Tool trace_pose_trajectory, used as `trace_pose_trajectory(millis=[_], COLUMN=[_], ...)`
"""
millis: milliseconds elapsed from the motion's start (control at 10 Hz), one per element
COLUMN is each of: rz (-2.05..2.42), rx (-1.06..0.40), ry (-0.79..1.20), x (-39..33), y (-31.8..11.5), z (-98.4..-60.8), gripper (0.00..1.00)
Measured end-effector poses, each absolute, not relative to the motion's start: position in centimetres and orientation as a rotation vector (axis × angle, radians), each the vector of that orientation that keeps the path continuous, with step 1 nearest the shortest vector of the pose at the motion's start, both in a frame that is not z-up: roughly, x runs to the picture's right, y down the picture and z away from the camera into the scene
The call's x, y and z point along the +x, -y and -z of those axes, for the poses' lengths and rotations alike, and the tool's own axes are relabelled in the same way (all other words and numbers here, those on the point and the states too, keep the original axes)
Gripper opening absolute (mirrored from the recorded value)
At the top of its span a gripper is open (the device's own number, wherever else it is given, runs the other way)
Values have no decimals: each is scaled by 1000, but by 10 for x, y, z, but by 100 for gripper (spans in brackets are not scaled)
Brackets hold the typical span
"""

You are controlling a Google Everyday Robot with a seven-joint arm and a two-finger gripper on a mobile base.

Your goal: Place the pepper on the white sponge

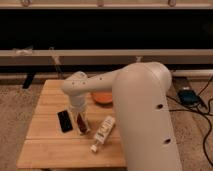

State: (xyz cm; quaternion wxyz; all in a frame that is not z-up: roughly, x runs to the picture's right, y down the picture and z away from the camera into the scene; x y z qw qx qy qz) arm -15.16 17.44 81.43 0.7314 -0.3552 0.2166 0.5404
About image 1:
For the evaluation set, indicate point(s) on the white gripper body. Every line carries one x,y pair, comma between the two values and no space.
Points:
77,104

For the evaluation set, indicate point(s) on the wooden table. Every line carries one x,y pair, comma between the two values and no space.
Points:
46,146

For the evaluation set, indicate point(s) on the white plastic bottle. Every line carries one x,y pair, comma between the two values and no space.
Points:
103,132

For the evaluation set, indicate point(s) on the orange plate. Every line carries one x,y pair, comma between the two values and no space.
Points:
102,97

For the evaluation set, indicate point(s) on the black power adapter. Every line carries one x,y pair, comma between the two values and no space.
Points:
188,97

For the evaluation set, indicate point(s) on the dark red pepper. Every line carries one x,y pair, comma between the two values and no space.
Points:
81,124

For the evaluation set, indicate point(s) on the white horizontal rail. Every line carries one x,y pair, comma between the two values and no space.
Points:
96,57

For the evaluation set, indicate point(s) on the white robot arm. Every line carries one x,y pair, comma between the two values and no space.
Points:
142,114

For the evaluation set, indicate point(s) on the black rectangular sponge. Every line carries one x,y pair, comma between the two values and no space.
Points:
65,122

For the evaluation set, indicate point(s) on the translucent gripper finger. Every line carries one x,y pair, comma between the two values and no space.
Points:
84,117
74,124

